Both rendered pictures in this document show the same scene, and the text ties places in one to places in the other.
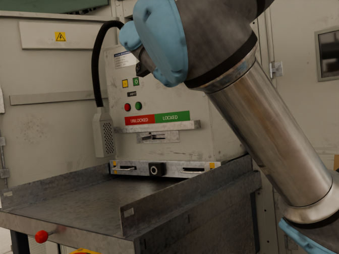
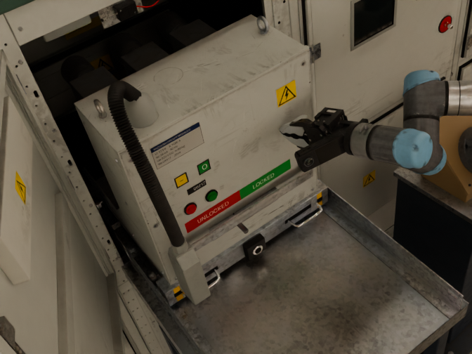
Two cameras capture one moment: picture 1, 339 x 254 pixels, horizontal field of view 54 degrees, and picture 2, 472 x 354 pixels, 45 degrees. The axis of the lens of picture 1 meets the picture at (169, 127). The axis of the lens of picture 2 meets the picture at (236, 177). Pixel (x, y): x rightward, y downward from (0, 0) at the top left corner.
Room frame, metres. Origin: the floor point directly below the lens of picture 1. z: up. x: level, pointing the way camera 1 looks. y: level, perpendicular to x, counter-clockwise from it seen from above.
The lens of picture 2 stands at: (0.83, 0.93, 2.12)
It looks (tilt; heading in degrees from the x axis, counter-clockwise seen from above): 45 degrees down; 295
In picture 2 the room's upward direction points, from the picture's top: 12 degrees counter-clockwise
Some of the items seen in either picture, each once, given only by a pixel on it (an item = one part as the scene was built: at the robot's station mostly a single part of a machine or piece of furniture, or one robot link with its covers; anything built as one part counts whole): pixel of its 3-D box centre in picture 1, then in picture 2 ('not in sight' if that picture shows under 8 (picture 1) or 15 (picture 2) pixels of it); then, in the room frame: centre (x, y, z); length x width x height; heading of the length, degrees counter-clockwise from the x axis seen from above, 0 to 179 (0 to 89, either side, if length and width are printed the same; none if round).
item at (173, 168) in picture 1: (162, 167); (246, 239); (1.26, 0.04, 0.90); 0.54 x 0.05 x 0.06; 52
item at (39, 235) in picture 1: (44, 235); not in sight; (0.86, 0.36, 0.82); 0.04 x 0.03 x 0.03; 142
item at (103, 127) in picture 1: (104, 134); (187, 269); (1.32, 0.26, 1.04); 0.08 x 0.05 x 0.17; 142
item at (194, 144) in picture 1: (152, 102); (237, 178); (1.24, 0.05, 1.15); 0.48 x 0.01 x 0.48; 52
